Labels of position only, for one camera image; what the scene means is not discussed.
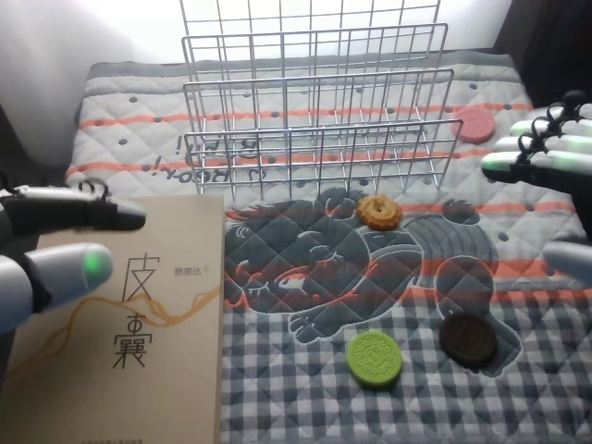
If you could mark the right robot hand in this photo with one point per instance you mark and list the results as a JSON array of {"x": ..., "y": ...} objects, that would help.
[{"x": 555, "y": 162}]

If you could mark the yellow toy butter cookie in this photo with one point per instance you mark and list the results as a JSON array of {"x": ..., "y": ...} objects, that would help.
[{"x": 378, "y": 213}]

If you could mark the brown toy sandwich cookie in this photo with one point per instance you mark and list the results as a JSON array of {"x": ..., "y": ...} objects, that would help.
[{"x": 468, "y": 341}]

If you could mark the beige paperback book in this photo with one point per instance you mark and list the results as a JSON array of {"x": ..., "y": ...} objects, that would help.
[{"x": 162, "y": 370}]

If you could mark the green toy sandwich cookie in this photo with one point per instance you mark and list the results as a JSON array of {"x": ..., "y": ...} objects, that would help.
[{"x": 374, "y": 361}]

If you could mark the pink toy cookie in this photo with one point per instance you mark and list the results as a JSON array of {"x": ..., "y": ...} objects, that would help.
[{"x": 476, "y": 126}]

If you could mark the grey quilt with bear print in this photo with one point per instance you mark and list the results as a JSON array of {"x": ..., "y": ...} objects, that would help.
[{"x": 287, "y": 407}]

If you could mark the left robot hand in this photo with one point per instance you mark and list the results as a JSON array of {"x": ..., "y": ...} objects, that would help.
[{"x": 65, "y": 273}]

